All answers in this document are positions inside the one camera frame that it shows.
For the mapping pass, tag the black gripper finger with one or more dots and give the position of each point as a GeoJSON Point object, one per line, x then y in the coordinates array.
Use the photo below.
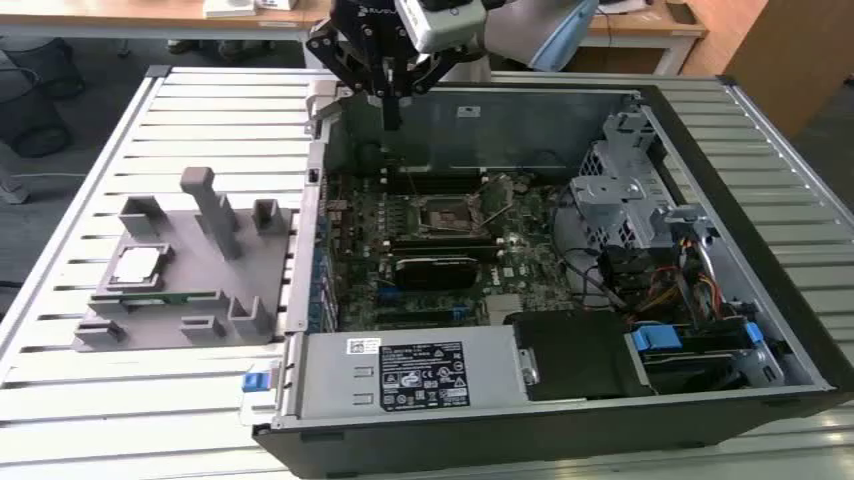
{"type": "Point", "coordinates": [441, 75]}
{"type": "Point", "coordinates": [334, 55]}

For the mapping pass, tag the thin metal locking lever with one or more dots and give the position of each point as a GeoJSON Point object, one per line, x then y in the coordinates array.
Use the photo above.
{"type": "Point", "coordinates": [414, 187]}

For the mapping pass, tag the silver CPU green board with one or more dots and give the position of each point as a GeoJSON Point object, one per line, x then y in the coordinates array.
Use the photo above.
{"type": "Point", "coordinates": [137, 265]}

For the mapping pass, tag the CPU socket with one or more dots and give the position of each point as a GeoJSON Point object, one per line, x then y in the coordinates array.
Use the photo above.
{"type": "Point", "coordinates": [443, 217]}

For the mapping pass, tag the white box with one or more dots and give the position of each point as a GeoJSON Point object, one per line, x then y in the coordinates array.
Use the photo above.
{"type": "Point", "coordinates": [230, 9]}
{"type": "Point", "coordinates": [277, 4]}

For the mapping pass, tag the black RAM slot white clips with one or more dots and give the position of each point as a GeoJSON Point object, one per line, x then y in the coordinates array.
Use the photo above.
{"type": "Point", "coordinates": [401, 183]}
{"type": "Point", "coordinates": [401, 171]}

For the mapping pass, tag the silver perforated drive cage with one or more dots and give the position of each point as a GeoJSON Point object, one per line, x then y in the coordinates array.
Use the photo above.
{"type": "Point", "coordinates": [610, 192]}

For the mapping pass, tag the black graphics card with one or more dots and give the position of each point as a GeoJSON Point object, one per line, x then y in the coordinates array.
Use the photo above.
{"type": "Point", "coordinates": [434, 274]}

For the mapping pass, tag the black mesh waste bin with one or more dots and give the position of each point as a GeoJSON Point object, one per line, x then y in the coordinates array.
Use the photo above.
{"type": "Point", "coordinates": [63, 65]}
{"type": "Point", "coordinates": [34, 125]}

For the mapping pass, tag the green motherboard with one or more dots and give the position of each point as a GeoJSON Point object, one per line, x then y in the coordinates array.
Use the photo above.
{"type": "Point", "coordinates": [534, 290]}

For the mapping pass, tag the grey parts rack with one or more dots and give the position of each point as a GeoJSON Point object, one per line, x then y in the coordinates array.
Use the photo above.
{"type": "Point", "coordinates": [194, 260]}

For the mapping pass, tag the silver finned heat sink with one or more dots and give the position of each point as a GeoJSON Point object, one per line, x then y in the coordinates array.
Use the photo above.
{"type": "Point", "coordinates": [504, 307]}

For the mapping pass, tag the black expansion slot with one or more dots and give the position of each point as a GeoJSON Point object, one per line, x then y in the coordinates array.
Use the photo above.
{"type": "Point", "coordinates": [414, 318]}

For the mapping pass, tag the wooden cabinet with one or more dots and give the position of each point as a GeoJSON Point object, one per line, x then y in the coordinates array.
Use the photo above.
{"type": "Point", "coordinates": [788, 60]}

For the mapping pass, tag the green RAM stick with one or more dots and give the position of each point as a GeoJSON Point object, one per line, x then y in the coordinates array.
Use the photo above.
{"type": "Point", "coordinates": [174, 298]}

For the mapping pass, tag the white stand foot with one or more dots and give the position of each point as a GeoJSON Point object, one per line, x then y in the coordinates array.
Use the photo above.
{"type": "Point", "coordinates": [14, 190]}

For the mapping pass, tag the blue disk carrier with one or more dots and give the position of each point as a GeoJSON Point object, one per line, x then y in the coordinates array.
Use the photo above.
{"type": "Point", "coordinates": [657, 340]}

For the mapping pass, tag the silver power supply black label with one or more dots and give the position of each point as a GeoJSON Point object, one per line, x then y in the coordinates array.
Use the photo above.
{"type": "Point", "coordinates": [334, 380]}

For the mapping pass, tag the blue case latch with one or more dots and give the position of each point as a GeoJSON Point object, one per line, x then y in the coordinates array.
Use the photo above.
{"type": "Point", "coordinates": [254, 382]}

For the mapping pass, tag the black disk drive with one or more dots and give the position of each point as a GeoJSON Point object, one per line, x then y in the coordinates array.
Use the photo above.
{"type": "Point", "coordinates": [688, 372]}

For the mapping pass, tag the blue plastic clip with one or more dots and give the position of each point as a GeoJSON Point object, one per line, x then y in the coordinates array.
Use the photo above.
{"type": "Point", "coordinates": [752, 337]}

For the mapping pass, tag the black open PC case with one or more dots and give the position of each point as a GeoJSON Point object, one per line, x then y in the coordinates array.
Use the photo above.
{"type": "Point", "coordinates": [468, 450]}

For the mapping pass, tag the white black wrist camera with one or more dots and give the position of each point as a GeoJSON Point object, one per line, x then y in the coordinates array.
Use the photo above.
{"type": "Point", "coordinates": [447, 27]}

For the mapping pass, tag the grey case corner bracket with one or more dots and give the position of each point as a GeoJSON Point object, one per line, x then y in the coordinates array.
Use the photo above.
{"type": "Point", "coordinates": [321, 105]}

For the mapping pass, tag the wooden desk white frame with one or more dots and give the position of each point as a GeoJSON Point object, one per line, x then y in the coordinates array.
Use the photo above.
{"type": "Point", "coordinates": [641, 27]}
{"type": "Point", "coordinates": [101, 15]}

